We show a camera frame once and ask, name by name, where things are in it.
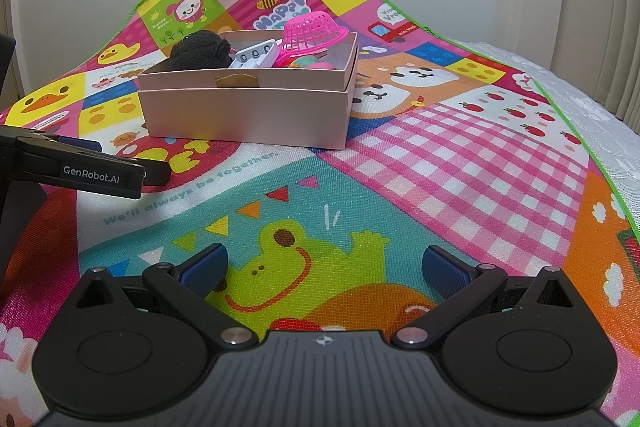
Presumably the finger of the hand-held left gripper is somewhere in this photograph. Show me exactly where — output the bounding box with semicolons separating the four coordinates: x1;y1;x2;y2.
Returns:
53;134;104;154
142;161;172;188

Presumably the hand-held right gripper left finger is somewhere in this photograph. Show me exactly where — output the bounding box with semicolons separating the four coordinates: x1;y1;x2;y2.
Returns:
75;243;257;351

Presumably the pink toy net scoop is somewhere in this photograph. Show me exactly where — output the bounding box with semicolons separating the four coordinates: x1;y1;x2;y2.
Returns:
272;10;350;68

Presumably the pink cardboard box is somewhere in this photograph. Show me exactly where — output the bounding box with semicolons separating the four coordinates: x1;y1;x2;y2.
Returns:
136;30;360;152

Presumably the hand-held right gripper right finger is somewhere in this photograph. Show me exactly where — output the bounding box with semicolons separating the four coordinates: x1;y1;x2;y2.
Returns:
391;245;576;351

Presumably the beige curtain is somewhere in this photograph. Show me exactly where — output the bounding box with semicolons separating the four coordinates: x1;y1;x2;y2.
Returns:
592;0;640;134

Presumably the black plush toy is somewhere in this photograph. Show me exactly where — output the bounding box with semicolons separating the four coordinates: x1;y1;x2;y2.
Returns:
170;30;234;72

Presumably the white power adapter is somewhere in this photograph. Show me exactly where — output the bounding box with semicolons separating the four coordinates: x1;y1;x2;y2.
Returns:
228;37;282;70

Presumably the colourful printed play mat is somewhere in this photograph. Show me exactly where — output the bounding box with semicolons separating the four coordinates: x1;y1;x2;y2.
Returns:
0;0;640;427

